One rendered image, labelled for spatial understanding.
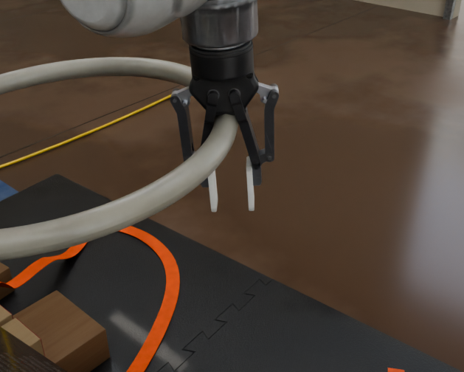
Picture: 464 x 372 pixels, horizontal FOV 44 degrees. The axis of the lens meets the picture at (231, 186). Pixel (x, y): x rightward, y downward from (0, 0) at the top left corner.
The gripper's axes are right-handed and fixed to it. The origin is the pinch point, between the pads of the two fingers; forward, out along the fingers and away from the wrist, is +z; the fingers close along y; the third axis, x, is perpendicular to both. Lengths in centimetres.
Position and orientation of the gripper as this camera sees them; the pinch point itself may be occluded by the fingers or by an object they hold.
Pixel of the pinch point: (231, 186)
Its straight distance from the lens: 77.9
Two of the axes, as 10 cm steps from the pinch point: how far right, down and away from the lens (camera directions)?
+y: -10.0, 0.3, 0.7
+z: 0.6, 8.4, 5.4
